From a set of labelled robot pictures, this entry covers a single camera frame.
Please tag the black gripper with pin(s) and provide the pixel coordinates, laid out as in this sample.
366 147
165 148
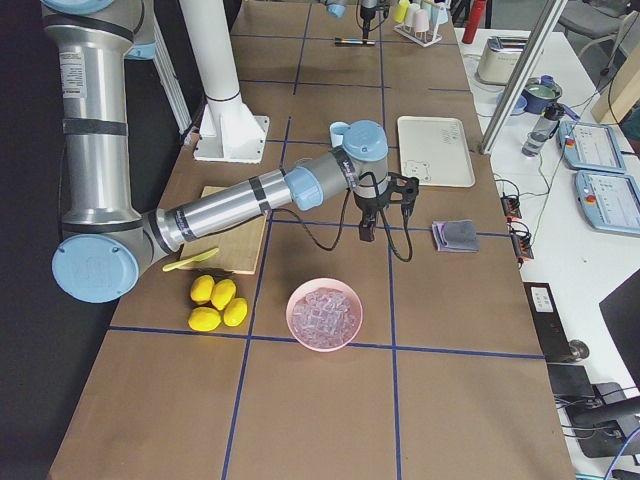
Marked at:
369 10
370 204

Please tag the steel muddler black tip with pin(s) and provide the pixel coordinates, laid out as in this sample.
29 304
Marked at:
339 41

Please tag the light blue cup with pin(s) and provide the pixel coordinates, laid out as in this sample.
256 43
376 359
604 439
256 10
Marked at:
337 130

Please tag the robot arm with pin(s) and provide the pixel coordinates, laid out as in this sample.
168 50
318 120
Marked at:
337 8
107 244

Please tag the yellow cup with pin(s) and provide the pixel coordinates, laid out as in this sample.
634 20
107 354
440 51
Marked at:
400 11

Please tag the white cup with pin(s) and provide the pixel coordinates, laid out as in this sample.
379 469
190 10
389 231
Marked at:
411 11

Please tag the pink cup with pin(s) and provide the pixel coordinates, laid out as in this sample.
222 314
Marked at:
422 21

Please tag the white cup rack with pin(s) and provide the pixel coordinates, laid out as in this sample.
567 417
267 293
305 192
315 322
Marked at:
439 15

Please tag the clear ice cube pile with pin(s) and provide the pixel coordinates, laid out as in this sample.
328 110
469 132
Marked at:
324 318

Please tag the grey folded cloth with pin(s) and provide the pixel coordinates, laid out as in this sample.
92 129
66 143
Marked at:
455 236

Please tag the pink bowl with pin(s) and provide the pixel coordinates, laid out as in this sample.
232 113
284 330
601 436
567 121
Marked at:
327 283

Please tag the cream bear tray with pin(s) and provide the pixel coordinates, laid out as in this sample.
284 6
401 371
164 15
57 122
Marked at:
435 151

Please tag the red bottle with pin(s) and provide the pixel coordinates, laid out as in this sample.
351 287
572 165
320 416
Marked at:
477 9

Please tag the wooden cutting board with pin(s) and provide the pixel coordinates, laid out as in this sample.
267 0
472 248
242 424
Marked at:
238 252

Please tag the cream toaster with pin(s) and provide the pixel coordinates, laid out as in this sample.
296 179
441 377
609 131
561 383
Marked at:
499 58

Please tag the green knife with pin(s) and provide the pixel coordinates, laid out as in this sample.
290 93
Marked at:
191 260

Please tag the yellow lemon pile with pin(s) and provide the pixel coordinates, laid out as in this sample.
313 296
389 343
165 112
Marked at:
216 303

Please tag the blue saucepan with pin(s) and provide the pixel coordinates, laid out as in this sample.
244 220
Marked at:
539 92

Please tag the clear water bottle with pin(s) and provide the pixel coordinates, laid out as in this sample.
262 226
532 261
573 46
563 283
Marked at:
543 130

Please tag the far teach pendant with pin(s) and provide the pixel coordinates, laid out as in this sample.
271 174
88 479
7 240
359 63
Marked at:
590 146

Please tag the teach pendant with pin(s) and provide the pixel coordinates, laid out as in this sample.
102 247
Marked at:
590 146
609 201

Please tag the near teach pendant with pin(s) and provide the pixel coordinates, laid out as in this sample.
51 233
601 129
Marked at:
609 201

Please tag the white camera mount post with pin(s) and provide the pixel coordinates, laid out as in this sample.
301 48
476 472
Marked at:
229 131

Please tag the aluminium frame post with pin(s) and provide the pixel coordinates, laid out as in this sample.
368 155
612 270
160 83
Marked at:
524 68

